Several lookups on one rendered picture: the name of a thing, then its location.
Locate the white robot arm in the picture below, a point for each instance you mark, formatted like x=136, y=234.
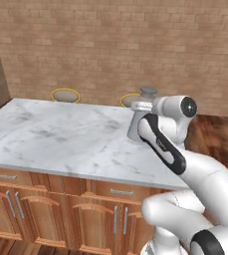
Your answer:
x=205, y=179

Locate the wooden drawer front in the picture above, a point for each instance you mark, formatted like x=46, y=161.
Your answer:
x=22, y=177
x=102, y=191

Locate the yellow-rimmed beige stool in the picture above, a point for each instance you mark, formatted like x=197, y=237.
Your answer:
x=129, y=100
x=65, y=96

